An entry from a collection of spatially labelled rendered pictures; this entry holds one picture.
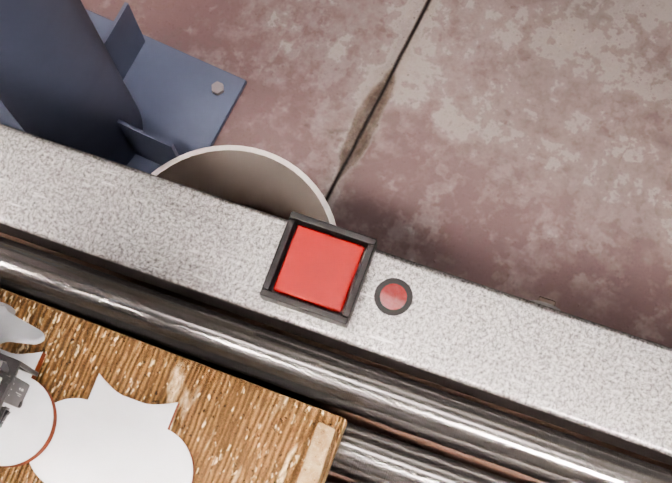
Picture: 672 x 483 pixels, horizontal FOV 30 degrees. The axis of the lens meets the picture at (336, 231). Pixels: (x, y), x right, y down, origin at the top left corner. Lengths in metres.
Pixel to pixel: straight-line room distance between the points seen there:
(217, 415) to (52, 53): 0.78
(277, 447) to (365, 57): 1.20
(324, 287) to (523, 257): 1.00
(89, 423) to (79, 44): 0.81
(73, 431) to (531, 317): 0.38
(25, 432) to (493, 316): 0.38
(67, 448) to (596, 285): 1.16
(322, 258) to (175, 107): 1.09
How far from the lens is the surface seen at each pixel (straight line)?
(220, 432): 1.01
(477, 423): 1.02
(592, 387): 1.04
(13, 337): 0.95
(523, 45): 2.13
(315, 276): 1.03
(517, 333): 1.04
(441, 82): 2.10
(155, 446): 1.01
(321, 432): 0.97
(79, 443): 1.02
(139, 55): 2.15
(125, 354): 1.03
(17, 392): 0.90
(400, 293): 1.04
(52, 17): 1.63
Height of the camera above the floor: 1.93
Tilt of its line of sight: 73 degrees down
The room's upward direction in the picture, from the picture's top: 10 degrees counter-clockwise
